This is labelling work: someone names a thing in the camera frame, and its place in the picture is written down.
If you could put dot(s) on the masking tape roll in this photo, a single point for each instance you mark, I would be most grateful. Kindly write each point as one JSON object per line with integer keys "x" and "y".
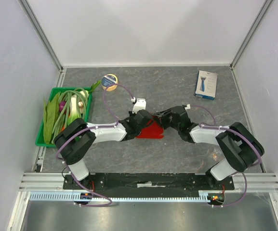
{"x": 108, "y": 82}

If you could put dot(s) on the green long beans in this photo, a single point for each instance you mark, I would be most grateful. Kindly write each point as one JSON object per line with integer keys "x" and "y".
{"x": 64, "y": 113}

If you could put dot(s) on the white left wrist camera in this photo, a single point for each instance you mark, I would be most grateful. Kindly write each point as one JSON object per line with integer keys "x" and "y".
{"x": 139, "y": 104}

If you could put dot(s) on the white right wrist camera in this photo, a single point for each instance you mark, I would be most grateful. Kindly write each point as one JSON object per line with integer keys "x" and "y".
{"x": 187, "y": 107}

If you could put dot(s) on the red paper box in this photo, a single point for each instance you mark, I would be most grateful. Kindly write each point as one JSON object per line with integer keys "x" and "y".
{"x": 152, "y": 131}

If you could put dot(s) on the bok choy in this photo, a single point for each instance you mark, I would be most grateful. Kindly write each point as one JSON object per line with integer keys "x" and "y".
{"x": 75, "y": 110}

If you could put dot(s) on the purple onion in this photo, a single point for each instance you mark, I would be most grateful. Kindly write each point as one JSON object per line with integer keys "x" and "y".
{"x": 62, "y": 105}

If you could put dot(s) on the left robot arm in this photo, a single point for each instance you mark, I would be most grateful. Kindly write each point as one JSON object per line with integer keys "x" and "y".
{"x": 74, "y": 141}

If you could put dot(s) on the green leafy vegetables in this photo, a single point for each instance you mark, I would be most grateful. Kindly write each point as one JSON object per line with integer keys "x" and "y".
{"x": 51, "y": 109}

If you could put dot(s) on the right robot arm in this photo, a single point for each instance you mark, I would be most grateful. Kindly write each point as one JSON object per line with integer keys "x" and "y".
{"x": 240, "y": 148}

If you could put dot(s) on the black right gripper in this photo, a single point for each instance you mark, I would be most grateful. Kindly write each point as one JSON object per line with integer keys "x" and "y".
{"x": 165, "y": 118}

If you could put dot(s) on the razor package box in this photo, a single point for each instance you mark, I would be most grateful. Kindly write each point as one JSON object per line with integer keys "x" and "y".
{"x": 206, "y": 85}

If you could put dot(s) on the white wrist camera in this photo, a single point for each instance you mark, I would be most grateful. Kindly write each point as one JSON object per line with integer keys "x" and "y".
{"x": 187, "y": 107}
{"x": 139, "y": 104}

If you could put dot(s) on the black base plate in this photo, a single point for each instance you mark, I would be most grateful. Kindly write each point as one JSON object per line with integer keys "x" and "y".
{"x": 154, "y": 185}

